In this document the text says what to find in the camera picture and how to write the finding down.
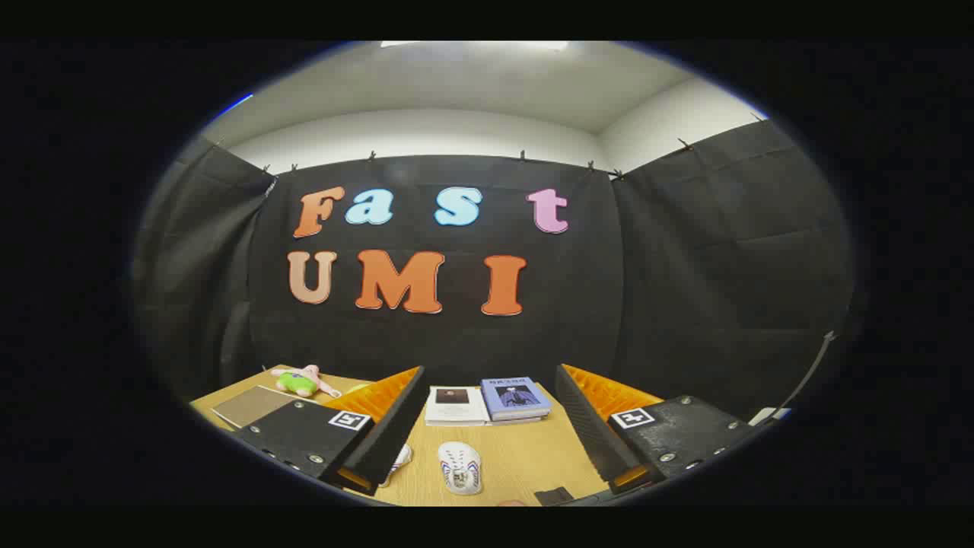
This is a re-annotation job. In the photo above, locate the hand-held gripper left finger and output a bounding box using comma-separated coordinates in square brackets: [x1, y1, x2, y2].
[232, 365, 428, 497]

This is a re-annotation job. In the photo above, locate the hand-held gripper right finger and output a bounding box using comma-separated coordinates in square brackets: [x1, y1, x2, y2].
[554, 364, 762, 495]

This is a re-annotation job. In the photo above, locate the pink and green plush toy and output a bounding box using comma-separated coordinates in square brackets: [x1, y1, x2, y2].
[272, 365, 343, 399]

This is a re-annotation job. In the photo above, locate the blue hardcover book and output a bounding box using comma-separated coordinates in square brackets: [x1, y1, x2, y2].
[480, 376, 552, 422]

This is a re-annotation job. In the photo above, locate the white book with dark picture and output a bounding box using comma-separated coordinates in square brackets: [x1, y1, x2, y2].
[424, 386, 492, 427]

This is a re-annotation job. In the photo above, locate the white canvas shoe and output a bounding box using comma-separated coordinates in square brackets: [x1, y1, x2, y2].
[438, 441, 483, 495]
[380, 444, 414, 488]

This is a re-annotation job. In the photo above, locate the black backdrop cloth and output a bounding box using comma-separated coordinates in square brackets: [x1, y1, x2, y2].
[133, 118, 857, 423]

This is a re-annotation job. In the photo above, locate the brown fabric storage box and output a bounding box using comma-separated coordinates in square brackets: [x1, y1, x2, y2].
[212, 385, 301, 429]

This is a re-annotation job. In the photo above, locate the grey cable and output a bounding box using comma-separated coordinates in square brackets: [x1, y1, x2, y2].
[776, 330, 838, 416]

